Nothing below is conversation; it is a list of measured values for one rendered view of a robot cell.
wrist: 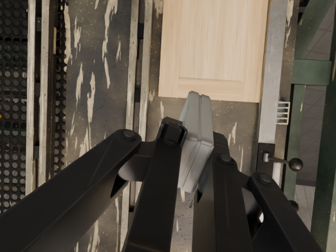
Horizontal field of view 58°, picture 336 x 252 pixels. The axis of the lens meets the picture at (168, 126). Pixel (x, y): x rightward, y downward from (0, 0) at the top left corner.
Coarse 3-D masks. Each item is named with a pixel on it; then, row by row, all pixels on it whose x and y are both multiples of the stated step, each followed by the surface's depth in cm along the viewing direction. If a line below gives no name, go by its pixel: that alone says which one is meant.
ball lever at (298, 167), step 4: (264, 152) 91; (264, 156) 91; (268, 156) 90; (264, 160) 91; (268, 160) 91; (276, 160) 88; (280, 160) 86; (284, 160) 85; (292, 160) 82; (296, 160) 81; (300, 160) 82; (288, 164) 83; (292, 164) 81; (296, 164) 81; (300, 164) 81; (292, 168) 82; (296, 168) 81; (300, 168) 81
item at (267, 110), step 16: (272, 0) 88; (272, 16) 89; (272, 32) 89; (272, 48) 90; (272, 64) 90; (272, 80) 90; (272, 96) 91; (272, 112) 91; (256, 128) 94; (272, 128) 92; (256, 144) 93
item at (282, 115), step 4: (280, 104) 95; (284, 104) 95; (288, 104) 92; (280, 108) 95; (284, 108) 95; (288, 108) 92; (280, 112) 92; (284, 112) 92; (288, 112) 92; (280, 116) 95; (284, 116) 95; (288, 116) 93; (276, 120) 95; (280, 120) 95; (284, 120) 95
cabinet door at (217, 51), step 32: (192, 0) 90; (224, 0) 90; (256, 0) 90; (192, 32) 91; (224, 32) 91; (256, 32) 91; (160, 64) 92; (192, 64) 92; (224, 64) 92; (256, 64) 92; (224, 96) 93; (256, 96) 93
